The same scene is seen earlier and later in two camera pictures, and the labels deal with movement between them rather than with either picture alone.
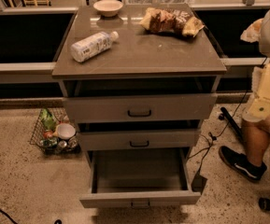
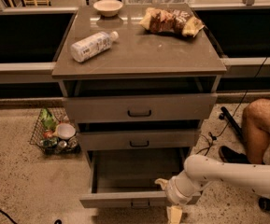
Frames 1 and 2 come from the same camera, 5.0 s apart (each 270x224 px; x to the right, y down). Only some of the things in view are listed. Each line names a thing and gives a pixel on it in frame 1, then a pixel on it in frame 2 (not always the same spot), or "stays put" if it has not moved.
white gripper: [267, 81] → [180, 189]
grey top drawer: [142, 99] stays put
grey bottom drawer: [139, 177] stays put
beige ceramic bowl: [108, 7] stays put
